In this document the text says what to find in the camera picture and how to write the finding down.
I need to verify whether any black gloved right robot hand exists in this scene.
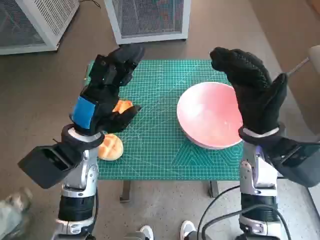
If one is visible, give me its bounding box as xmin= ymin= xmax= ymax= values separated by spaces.
xmin=209 ymin=46 xmax=288 ymax=137

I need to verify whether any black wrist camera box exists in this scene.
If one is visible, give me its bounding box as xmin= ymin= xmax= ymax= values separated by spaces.
xmin=264 ymin=139 xmax=320 ymax=188
xmin=17 ymin=139 xmax=83 ymax=190

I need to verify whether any round toy bread bun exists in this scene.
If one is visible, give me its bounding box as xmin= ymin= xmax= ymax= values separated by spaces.
xmin=97 ymin=133 xmax=124 ymax=162

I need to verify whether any long toy bread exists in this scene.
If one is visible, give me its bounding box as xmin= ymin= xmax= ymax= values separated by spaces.
xmin=112 ymin=99 xmax=133 ymax=114

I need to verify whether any grey blurred object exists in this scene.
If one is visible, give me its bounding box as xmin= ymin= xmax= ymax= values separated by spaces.
xmin=0 ymin=187 xmax=33 ymax=240

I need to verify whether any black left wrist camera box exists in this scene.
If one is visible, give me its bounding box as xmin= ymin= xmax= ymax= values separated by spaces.
xmin=17 ymin=139 xmax=83 ymax=190

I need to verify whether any grey office chair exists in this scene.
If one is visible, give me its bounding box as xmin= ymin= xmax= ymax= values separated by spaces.
xmin=286 ymin=44 xmax=320 ymax=76

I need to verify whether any pink bowl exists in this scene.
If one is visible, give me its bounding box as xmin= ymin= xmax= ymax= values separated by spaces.
xmin=176 ymin=81 xmax=245 ymax=150

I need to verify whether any white mesh cabinet perforated side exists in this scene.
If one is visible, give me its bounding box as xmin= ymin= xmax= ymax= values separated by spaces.
xmin=0 ymin=0 xmax=81 ymax=56

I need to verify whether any white shoe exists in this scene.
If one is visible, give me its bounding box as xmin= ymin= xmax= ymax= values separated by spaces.
xmin=139 ymin=224 xmax=155 ymax=240
xmin=180 ymin=219 xmax=197 ymax=240

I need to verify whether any grey table leg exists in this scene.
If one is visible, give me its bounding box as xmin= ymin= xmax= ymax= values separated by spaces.
xmin=119 ymin=180 xmax=132 ymax=204
xmin=209 ymin=180 xmax=220 ymax=199

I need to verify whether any white mesh cabinet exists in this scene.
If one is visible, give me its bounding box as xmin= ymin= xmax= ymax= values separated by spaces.
xmin=103 ymin=0 xmax=189 ymax=46

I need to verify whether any green cutting mat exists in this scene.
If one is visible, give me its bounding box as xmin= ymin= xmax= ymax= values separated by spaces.
xmin=84 ymin=59 xmax=245 ymax=181

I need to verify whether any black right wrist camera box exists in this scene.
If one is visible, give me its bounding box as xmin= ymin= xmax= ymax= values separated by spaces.
xmin=264 ymin=139 xmax=320 ymax=188

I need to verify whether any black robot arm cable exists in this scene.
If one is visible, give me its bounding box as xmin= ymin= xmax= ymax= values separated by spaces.
xmin=94 ymin=174 xmax=100 ymax=227
xmin=197 ymin=184 xmax=242 ymax=240
xmin=202 ymin=204 xmax=292 ymax=240

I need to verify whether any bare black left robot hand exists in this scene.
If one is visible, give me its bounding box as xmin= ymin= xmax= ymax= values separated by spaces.
xmin=68 ymin=43 xmax=146 ymax=137

